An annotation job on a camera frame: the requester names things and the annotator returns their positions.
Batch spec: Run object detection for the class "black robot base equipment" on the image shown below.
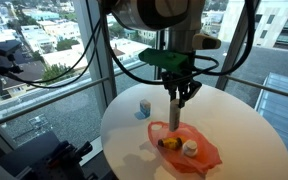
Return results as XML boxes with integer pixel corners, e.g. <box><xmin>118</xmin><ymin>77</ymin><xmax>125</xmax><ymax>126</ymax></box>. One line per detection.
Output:
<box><xmin>0</xmin><ymin>131</ymin><xmax>95</xmax><ymax>180</ymax></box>

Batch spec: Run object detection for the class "orange plastic bag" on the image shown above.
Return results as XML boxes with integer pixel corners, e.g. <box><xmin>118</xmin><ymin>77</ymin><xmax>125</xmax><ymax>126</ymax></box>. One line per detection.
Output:
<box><xmin>147</xmin><ymin>120</ymin><xmax>224</xmax><ymax>176</ymax></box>

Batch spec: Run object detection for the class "small blue white box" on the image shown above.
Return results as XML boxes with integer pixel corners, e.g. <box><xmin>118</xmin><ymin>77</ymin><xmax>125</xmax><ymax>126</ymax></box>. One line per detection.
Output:
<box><xmin>139</xmin><ymin>98</ymin><xmax>152</xmax><ymax>119</ymax></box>

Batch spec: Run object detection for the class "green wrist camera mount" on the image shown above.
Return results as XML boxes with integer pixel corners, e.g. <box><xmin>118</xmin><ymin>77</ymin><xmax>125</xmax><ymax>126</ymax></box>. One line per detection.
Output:
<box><xmin>138</xmin><ymin>47</ymin><xmax>192</xmax><ymax>73</ymax></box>

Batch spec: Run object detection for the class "tall white cylindrical container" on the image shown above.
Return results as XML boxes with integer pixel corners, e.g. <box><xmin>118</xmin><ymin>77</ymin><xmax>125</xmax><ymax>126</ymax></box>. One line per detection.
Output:
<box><xmin>168</xmin><ymin>98</ymin><xmax>181</xmax><ymax>133</ymax></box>

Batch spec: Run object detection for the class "yellow fruit toy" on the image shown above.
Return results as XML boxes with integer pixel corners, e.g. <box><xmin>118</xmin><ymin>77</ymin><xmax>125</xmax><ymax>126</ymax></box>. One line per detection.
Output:
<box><xmin>157</xmin><ymin>136</ymin><xmax>184</xmax><ymax>151</ymax></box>

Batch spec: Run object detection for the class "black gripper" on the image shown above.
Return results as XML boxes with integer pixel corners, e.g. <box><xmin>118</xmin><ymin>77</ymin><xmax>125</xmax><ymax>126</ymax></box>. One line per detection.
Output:
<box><xmin>160</xmin><ymin>69</ymin><xmax>204</xmax><ymax>110</ymax></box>

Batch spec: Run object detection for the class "wide grey window mullion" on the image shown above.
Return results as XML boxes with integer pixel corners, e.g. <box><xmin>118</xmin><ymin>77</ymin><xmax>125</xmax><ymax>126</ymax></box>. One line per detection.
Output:
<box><xmin>71</xmin><ymin>0</ymin><xmax>118</xmax><ymax>116</ymax></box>

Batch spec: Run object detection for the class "round white jar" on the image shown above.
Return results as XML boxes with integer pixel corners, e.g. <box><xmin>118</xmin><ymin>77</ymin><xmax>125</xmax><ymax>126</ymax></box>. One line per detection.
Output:
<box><xmin>182</xmin><ymin>139</ymin><xmax>199</xmax><ymax>158</ymax></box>

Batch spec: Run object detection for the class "black camera on stand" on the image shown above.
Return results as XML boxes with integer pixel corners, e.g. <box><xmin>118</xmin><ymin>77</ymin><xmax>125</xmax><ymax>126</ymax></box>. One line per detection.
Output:
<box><xmin>0</xmin><ymin>38</ymin><xmax>25</xmax><ymax>78</ymax></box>

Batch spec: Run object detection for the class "grey horizontal window rail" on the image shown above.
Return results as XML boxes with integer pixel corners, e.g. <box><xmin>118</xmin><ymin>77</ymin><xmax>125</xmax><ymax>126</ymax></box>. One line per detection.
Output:
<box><xmin>0</xmin><ymin>57</ymin><xmax>159</xmax><ymax>132</ymax></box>
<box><xmin>197</xmin><ymin>66</ymin><xmax>288</xmax><ymax>102</ymax></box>

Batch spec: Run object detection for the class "black cable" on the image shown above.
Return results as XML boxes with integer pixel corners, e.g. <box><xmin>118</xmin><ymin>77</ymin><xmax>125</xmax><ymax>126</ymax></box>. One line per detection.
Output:
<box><xmin>0</xmin><ymin>0</ymin><xmax>257</xmax><ymax>90</ymax></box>

